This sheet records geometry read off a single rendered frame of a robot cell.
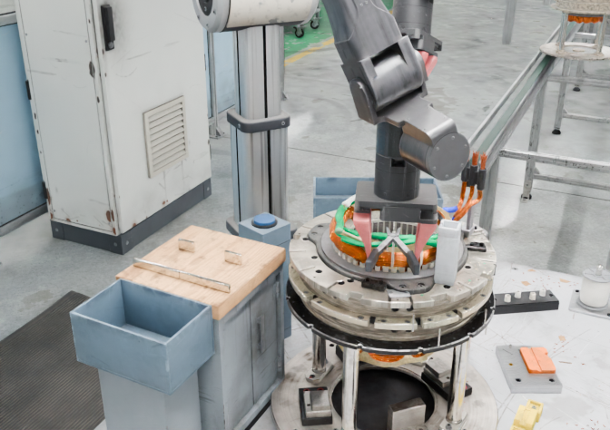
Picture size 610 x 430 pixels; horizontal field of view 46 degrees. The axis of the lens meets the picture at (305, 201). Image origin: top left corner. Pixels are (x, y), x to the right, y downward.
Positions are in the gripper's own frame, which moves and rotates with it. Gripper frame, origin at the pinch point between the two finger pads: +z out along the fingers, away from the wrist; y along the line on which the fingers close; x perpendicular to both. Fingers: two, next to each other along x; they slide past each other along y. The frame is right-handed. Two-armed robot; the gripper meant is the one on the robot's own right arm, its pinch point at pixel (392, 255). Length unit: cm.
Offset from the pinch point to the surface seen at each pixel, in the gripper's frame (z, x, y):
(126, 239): 110, 203, -121
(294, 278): 10.8, 10.7, -14.6
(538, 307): 38, 50, 32
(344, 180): 11, 51, -10
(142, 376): 17.0, -7.6, -33.2
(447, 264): 3.9, 5.5, 7.7
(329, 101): 117, 463, -49
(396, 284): 6.7, 3.9, 0.8
